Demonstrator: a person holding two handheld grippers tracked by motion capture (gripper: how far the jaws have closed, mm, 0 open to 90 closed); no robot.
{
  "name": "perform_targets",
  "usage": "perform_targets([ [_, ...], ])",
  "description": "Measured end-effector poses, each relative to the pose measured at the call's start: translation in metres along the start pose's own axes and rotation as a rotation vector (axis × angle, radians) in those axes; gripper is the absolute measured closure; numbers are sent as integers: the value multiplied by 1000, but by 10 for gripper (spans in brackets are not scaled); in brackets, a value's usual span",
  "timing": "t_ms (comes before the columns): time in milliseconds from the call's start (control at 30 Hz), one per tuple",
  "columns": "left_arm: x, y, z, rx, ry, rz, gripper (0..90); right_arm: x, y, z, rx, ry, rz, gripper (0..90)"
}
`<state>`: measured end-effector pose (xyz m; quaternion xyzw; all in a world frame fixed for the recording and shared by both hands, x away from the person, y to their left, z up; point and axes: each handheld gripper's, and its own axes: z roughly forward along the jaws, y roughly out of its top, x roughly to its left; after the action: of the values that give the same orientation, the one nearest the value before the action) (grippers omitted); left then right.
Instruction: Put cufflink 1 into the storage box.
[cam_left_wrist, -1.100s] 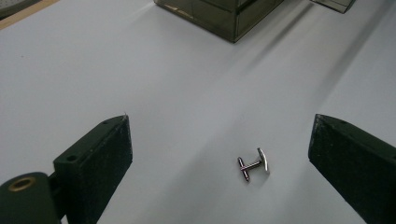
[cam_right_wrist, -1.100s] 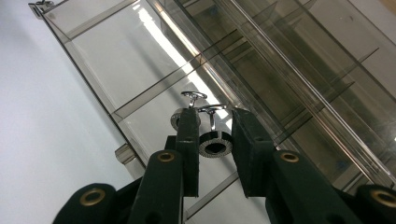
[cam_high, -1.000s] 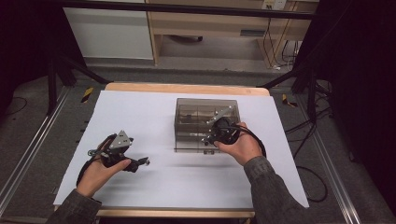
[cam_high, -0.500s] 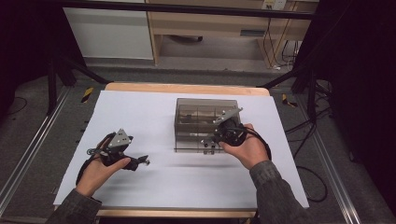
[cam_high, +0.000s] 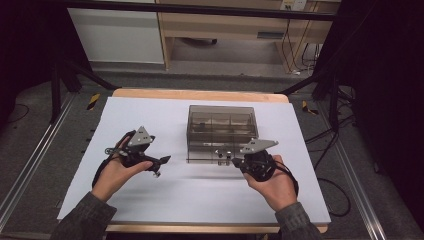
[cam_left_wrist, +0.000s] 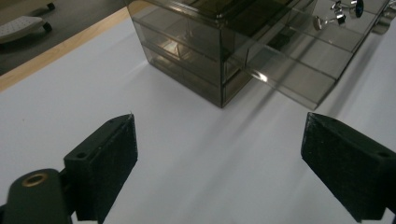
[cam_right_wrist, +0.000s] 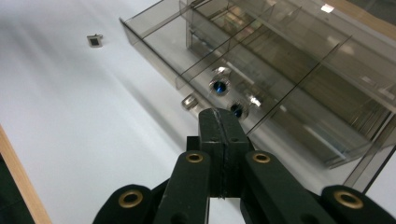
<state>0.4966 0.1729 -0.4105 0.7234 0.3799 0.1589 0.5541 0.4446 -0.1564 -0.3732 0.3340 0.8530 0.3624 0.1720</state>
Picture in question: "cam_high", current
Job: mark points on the smoky clear drawer organizer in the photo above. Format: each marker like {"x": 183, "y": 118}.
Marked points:
{"x": 220, "y": 110}

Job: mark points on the wooden desk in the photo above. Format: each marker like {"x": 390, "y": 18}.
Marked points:
{"x": 226, "y": 26}

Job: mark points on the black metal stand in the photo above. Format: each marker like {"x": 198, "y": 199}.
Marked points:
{"x": 333, "y": 100}
{"x": 55, "y": 90}

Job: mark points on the dark curtain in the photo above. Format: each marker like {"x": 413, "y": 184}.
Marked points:
{"x": 390, "y": 83}
{"x": 23, "y": 40}

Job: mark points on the aluminium floor rail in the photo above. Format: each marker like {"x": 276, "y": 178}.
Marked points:
{"x": 360, "y": 190}
{"x": 33, "y": 156}

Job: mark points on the white table sheet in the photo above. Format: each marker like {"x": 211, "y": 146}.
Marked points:
{"x": 150, "y": 116}

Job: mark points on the black metal frame bar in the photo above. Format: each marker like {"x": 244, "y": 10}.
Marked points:
{"x": 200, "y": 9}

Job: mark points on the person's right hand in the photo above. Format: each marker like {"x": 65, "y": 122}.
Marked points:
{"x": 278, "y": 190}

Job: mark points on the person's left hand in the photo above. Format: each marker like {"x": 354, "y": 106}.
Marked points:
{"x": 113, "y": 176}

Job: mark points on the yellow black tape marker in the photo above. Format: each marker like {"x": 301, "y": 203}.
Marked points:
{"x": 310, "y": 109}
{"x": 93, "y": 101}

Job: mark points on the white cabinet panel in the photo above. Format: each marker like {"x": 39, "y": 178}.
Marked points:
{"x": 116, "y": 36}

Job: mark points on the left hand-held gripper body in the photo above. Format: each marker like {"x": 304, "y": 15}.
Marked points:
{"x": 138, "y": 146}

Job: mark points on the wooden table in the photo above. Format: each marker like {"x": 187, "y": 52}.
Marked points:
{"x": 200, "y": 95}

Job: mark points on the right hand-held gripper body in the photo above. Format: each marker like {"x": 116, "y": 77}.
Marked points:
{"x": 258, "y": 165}

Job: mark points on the white wall socket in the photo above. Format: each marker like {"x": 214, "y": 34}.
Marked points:
{"x": 293, "y": 4}

